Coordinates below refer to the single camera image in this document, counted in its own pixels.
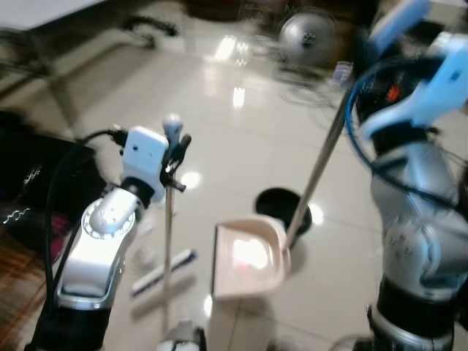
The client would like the broom with white blue brush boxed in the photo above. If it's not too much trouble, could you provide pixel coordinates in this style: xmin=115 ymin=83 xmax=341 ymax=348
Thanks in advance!
xmin=130 ymin=114 xmax=199 ymax=333

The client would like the beige long-handled dustpan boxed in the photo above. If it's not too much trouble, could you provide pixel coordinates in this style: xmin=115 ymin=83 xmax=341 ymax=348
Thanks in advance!
xmin=211 ymin=0 xmax=432 ymax=301

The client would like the grey floor fan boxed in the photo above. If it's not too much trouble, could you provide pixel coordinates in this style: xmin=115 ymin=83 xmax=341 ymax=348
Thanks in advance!
xmin=279 ymin=7 xmax=340 ymax=68

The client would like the black round bin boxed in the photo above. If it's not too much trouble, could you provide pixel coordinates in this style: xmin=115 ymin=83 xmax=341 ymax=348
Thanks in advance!
xmin=255 ymin=187 xmax=314 ymax=236

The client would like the black bag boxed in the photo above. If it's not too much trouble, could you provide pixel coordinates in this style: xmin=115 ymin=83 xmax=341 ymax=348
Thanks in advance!
xmin=0 ymin=110 xmax=97 ymax=258

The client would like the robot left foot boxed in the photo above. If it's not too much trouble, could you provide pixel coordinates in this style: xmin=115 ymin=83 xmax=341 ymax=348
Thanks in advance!
xmin=156 ymin=320 xmax=210 ymax=351

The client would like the white table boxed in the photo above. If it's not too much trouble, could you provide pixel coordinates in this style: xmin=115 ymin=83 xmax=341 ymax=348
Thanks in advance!
xmin=0 ymin=0 xmax=110 ymax=140

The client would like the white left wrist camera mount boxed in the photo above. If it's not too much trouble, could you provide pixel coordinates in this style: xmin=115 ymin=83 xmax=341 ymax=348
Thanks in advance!
xmin=121 ymin=127 xmax=170 ymax=194

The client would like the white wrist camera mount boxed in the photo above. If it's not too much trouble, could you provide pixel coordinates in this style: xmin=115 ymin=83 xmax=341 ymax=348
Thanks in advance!
xmin=121 ymin=127 xmax=170 ymax=194
xmin=361 ymin=33 xmax=468 ymax=140

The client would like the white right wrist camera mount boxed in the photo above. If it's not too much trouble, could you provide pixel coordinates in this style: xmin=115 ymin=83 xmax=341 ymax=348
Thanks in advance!
xmin=361 ymin=33 xmax=468 ymax=140

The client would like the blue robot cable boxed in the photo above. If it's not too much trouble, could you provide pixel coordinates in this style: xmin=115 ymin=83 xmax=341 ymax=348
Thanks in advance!
xmin=344 ymin=57 xmax=468 ymax=214

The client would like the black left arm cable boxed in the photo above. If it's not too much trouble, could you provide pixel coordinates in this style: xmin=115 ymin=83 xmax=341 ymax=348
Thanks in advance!
xmin=44 ymin=128 xmax=125 ymax=282

